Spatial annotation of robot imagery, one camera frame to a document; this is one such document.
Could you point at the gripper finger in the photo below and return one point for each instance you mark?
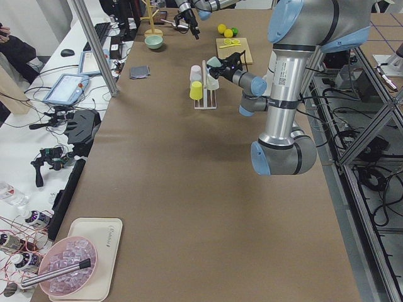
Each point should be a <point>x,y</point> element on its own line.
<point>195,32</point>

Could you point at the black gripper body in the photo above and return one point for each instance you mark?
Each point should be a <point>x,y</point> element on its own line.
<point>187,14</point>
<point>225,73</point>

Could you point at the green plastic cup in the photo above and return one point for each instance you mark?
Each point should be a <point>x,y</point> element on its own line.
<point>214,65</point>

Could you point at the pink plastic cup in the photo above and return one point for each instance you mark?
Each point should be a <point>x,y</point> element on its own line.
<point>195,73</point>

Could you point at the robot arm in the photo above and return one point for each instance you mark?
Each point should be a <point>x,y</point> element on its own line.
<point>204,9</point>
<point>296,30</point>

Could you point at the white plastic cup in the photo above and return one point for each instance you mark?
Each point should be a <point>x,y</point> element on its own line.
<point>212,83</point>

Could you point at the yellow plastic cup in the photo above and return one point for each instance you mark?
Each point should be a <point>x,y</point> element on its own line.
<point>196,90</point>

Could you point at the metal scoop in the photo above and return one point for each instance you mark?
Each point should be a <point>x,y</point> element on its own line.
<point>181,26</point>

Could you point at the bamboo cutting board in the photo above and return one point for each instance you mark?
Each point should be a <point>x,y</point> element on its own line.
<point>244,50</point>

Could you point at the yellow plastic knife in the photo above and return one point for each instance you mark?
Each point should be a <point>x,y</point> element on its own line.
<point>227,46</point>

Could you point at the yellow lemon lower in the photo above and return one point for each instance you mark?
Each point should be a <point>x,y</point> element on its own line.
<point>221,29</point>

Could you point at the yellow lemon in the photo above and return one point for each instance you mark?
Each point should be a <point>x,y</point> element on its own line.
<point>228,33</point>
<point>221,29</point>

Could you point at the yellow lemon upper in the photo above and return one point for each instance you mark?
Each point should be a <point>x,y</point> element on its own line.
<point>228,33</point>

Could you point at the wooden mug tree stand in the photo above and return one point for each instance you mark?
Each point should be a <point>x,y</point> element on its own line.
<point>151,10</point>

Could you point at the light green bowl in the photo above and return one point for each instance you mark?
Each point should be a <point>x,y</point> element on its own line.
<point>154,42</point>

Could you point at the black computer monitor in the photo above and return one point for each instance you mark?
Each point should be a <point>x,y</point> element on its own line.
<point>127,14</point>

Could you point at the grey folded cloth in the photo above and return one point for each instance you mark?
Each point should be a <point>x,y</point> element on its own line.
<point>139,72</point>

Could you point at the black keyboard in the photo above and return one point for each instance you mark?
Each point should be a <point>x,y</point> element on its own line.
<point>102,30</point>

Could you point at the teach pendant far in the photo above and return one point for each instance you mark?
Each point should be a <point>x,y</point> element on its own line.
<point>88,64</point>

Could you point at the teach pendant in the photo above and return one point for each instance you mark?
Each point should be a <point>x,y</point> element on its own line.
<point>67,90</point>
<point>88,64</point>

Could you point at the black computer mouse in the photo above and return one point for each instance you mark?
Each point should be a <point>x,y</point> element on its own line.
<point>67,53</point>

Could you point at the teach pendant near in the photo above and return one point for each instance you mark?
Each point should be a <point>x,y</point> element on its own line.
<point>67,90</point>

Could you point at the person in black jacket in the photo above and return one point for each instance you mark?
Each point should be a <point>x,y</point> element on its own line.
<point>22,56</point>

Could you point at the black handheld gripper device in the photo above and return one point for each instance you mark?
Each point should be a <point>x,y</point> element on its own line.
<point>55,157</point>

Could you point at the cream plastic tray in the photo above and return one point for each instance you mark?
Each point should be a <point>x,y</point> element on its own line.
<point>104,234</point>

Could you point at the metal rod tool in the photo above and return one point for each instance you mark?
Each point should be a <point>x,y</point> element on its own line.
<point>84,264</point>

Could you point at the pink bowl of ice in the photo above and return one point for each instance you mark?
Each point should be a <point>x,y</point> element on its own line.
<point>69,251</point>

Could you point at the white wire cup rack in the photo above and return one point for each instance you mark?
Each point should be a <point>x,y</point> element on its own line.
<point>209,100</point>

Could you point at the aluminium frame post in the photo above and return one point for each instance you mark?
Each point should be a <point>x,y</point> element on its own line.
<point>84,18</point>

